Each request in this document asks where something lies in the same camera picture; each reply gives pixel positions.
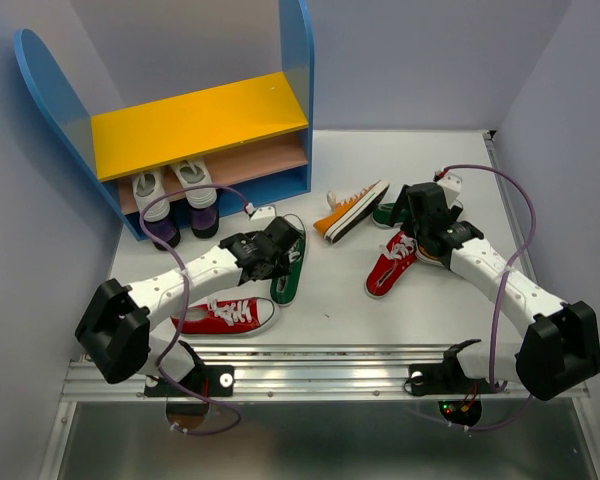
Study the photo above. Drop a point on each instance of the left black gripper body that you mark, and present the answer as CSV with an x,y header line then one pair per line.
x,y
279,268

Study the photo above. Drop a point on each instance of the white sneaker right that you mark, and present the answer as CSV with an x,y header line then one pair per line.
x,y
194,176

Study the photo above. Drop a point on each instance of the orange sneaker on side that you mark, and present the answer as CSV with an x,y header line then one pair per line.
x,y
346,214

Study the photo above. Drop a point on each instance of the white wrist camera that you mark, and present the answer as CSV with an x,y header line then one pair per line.
x,y
451,185
264,214

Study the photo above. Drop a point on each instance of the green sneaker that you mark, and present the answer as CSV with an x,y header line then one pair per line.
x,y
382,216
283,290

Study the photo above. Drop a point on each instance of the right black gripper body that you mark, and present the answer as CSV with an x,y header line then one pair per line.
x,y
411,224

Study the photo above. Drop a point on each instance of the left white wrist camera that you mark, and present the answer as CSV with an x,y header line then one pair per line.
x,y
264,214

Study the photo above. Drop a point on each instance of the aluminium rail frame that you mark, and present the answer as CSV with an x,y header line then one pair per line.
x,y
322,397

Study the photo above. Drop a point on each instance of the red sneaker front left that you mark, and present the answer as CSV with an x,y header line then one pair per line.
x,y
231,318

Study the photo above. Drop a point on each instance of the blue yellow shoe shelf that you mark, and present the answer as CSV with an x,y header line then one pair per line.
x,y
254,134

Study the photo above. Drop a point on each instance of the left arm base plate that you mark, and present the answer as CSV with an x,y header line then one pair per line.
x,y
215,381

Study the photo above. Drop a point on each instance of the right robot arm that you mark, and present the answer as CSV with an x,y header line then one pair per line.
x,y
559,346

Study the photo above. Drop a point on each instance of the white sneaker left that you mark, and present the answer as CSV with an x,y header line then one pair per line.
x,y
147,186

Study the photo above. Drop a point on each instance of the red sneaker centre right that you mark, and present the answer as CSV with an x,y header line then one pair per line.
x,y
398,255

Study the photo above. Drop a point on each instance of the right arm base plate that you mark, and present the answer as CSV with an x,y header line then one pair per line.
x,y
426,379

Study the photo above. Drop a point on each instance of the purple sneaker right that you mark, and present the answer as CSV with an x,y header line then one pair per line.
x,y
204,222

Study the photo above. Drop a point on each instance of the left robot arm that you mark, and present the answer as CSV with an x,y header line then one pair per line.
x,y
116,328

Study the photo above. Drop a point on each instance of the purple sneaker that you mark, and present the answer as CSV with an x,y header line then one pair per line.
x,y
204,222
166,230

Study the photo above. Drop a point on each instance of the red sneaker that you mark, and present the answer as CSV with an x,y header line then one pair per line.
x,y
231,318
398,255

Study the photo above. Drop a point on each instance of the white sneaker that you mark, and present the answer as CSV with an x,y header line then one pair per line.
x,y
194,176
147,186

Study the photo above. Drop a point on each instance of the purple sneaker left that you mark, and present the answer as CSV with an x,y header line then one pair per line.
x,y
166,230

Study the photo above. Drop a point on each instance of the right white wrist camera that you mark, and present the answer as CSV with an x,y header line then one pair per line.
x,y
451,185

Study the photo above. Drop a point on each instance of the orange sneaker under gripper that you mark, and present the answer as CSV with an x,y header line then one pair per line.
x,y
424,257

